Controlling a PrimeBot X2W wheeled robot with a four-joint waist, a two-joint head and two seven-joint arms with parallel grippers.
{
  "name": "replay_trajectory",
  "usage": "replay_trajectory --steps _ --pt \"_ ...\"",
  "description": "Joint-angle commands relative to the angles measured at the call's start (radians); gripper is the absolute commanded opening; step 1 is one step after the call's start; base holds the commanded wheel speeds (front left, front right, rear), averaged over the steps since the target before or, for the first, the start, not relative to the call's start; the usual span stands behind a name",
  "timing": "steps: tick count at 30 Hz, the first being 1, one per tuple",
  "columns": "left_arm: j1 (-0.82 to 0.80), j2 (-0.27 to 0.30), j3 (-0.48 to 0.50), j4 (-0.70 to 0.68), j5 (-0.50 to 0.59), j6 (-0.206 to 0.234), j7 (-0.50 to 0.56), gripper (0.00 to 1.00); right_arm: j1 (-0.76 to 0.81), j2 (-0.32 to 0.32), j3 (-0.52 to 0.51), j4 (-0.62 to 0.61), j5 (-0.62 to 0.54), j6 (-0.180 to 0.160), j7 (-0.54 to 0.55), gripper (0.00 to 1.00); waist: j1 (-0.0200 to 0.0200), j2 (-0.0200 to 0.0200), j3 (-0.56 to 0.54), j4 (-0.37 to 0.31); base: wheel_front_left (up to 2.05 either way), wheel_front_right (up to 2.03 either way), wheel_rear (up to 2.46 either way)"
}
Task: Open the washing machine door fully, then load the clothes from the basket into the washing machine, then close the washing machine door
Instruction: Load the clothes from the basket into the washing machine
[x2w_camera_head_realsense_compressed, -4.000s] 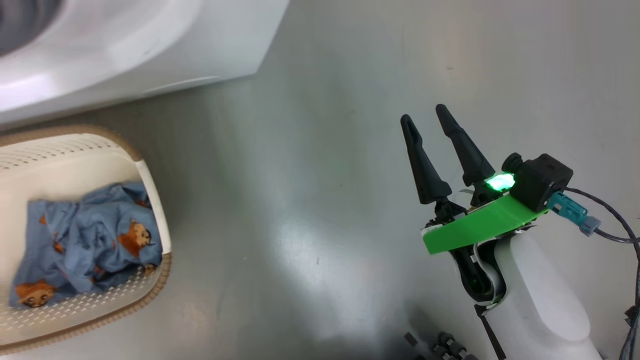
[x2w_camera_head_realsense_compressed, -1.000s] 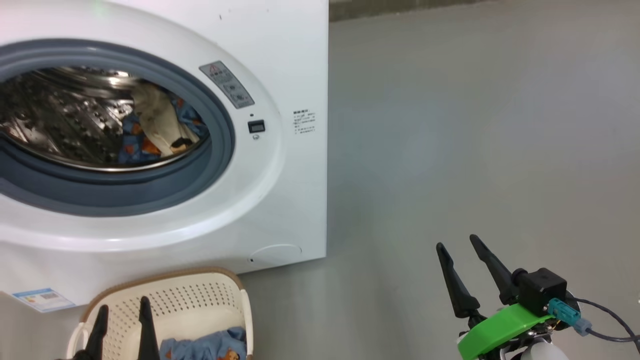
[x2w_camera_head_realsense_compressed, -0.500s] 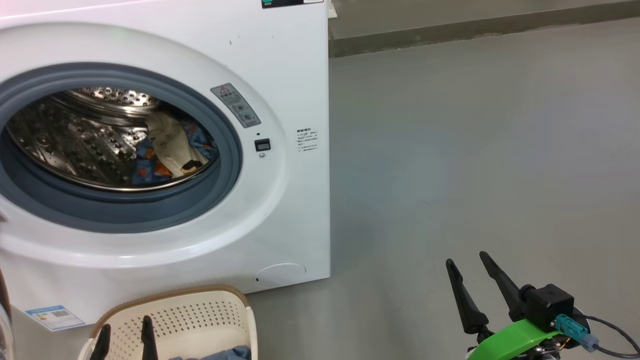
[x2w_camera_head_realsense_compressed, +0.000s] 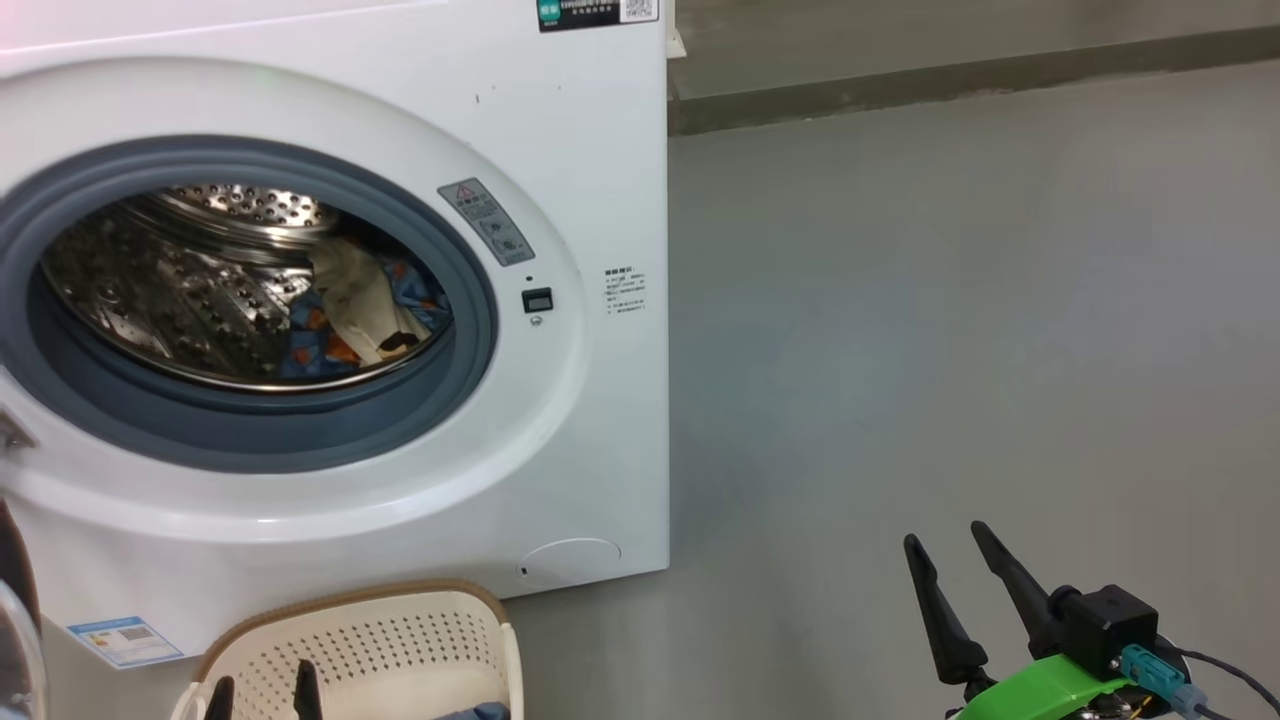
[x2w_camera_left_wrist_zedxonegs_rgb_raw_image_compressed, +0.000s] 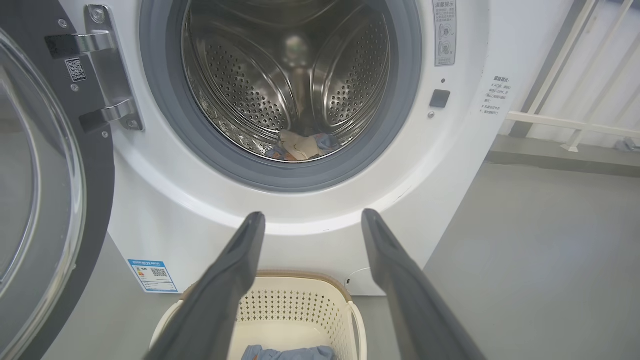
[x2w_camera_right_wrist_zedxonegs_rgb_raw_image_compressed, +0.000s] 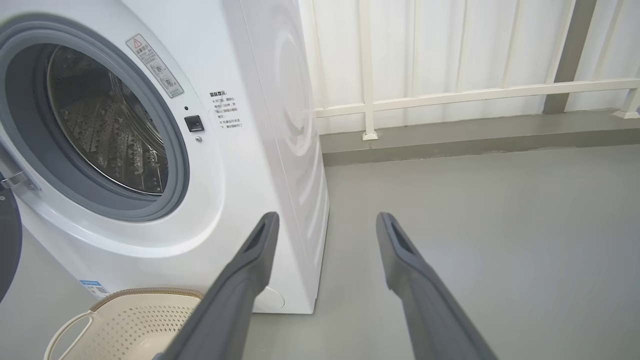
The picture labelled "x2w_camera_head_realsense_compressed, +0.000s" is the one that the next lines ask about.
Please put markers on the cream perforated laundry basket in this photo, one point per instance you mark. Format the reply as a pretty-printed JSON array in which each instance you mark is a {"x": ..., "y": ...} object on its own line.
[{"x": 380, "y": 640}]

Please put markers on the grey warning sticker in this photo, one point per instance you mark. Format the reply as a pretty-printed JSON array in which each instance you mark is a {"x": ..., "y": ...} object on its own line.
[{"x": 485, "y": 220}]

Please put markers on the stainless steel drum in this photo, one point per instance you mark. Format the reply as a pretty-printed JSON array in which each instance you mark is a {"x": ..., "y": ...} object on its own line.
[{"x": 150, "y": 290}]

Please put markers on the black door latch socket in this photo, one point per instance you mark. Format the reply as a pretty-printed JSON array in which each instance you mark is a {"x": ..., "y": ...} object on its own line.
[{"x": 537, "y": 300}]

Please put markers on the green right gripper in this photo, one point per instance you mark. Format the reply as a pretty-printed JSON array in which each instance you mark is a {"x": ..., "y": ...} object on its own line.
[{"x": 1050, "y": 695}]

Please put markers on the white front-load washing machine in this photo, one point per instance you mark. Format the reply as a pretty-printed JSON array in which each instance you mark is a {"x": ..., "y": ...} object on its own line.
[{"x": 580, "y": 450}]

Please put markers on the small printed text label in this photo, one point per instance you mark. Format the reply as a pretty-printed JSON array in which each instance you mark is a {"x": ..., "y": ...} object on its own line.
[{"x": 624, "y": 290}]

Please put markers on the grey baseboard strip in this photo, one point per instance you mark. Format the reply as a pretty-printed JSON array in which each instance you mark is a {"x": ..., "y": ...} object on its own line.
[{"x": 950, "y": 85}]

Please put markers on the blue energy label sticker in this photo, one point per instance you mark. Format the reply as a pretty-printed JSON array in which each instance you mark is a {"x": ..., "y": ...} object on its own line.
[{"x": 125, "y": 642}]

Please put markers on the black and teal brand sticker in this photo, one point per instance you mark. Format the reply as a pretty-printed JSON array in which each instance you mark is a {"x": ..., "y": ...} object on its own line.
[{"x": 598, "y": 14}]

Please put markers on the round white drain filter cover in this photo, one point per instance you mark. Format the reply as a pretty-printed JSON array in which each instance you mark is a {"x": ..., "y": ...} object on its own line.
[{"x": 570, "y": 562}]

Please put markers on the cream and blue garment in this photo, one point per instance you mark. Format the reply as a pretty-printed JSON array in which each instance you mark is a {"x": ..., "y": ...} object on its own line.
[{"x": 360, "y": 300}]

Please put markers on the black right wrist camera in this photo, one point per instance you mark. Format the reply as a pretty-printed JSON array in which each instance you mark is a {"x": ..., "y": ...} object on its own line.
[{"x": 1105, "y": 625}]

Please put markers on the grey rubber door gasket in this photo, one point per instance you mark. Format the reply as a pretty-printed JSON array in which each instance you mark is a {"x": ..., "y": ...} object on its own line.
[{"x": 250, "y": 430}]

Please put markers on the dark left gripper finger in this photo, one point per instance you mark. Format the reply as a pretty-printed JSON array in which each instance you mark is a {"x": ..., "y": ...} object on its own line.
[
  {"x": 220, "y": 702},
  {"x": 308, "y": 695}
]

